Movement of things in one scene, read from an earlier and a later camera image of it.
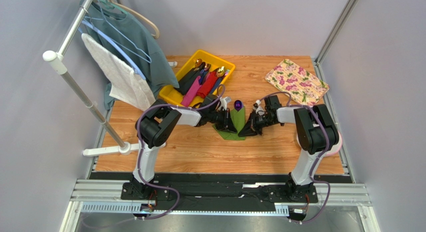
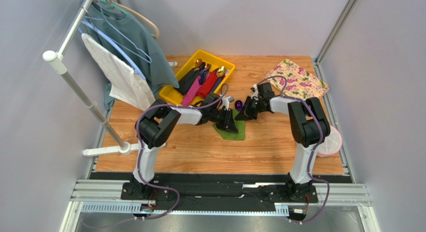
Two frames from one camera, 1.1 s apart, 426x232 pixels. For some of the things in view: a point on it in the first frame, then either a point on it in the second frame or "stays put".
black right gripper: x=257 y=122 -> x=250 y=109
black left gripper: x=227 y=124 stays put
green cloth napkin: x=238 y=119 stays put
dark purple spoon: x=238 y=105 stays put
